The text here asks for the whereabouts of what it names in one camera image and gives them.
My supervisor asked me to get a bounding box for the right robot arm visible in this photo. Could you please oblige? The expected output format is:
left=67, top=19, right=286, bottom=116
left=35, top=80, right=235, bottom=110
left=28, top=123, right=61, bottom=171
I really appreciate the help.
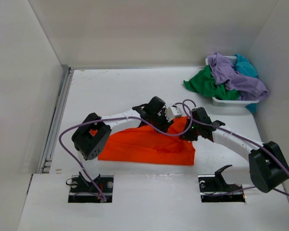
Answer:
left=180, top=107, right=289, bottom=193

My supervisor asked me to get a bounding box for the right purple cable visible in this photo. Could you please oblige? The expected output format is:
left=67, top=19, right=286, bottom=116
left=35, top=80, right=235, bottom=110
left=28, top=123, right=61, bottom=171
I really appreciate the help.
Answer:
left=174, top=99, right=289, bottom=198

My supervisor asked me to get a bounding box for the purple cable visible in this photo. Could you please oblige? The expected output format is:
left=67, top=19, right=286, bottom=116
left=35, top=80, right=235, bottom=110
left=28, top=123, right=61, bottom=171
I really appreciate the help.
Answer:
left=58, top=103, right=196, bottom=203
left=174, top=99, right=289, bottom=198

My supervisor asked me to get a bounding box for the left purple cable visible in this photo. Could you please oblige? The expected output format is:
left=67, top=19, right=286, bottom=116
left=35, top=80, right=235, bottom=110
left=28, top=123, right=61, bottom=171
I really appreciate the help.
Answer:
left=58, top=103, right=196, bottom=203

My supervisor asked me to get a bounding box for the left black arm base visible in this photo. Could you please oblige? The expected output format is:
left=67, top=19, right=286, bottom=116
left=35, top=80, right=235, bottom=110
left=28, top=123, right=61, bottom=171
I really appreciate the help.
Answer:
left=66, top=174, right=114, bottom=203

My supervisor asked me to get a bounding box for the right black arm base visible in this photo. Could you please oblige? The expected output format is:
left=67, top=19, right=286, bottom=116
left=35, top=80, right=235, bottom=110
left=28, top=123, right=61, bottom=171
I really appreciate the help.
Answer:
left=198, top=165, right=246, bottom=203

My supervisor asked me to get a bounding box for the teal t shirt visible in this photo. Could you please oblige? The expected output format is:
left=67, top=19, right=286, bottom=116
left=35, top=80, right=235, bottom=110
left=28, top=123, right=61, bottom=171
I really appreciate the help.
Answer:
left=234, top=54, right=259, bottom=101

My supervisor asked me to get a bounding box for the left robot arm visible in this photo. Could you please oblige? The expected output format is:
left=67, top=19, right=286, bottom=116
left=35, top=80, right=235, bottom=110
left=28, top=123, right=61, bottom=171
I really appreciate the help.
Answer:
left=72, top=96, right=182, bottom=192

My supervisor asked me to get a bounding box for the orange t shirt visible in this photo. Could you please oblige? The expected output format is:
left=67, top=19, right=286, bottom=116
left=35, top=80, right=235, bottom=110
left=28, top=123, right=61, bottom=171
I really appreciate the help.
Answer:
left=98, top=126, right=196, bottom=166

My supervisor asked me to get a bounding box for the white laundry basket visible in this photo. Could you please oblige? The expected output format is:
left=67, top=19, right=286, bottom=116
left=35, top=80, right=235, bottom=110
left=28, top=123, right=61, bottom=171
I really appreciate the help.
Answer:
left=205, top=56, right=260, bottom=107

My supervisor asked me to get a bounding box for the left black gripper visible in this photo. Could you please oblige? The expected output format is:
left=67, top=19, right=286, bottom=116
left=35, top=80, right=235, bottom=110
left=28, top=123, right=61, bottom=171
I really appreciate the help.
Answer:
left=151, top=110, right=173, bottom=134

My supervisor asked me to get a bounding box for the lavender t shirt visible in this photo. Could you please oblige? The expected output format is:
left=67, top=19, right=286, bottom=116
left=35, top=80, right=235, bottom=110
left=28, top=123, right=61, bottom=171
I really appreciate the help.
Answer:
left=207, top=53, right=269, bottom=101

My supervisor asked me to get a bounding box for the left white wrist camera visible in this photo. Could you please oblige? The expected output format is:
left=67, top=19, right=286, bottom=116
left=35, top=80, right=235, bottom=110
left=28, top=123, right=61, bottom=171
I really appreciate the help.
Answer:
left=165, top=105, right=183, bottom=122

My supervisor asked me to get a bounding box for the green t shirt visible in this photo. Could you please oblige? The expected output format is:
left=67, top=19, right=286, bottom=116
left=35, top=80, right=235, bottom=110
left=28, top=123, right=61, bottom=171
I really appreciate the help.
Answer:
left=183, top=65, right=241, bottom=101

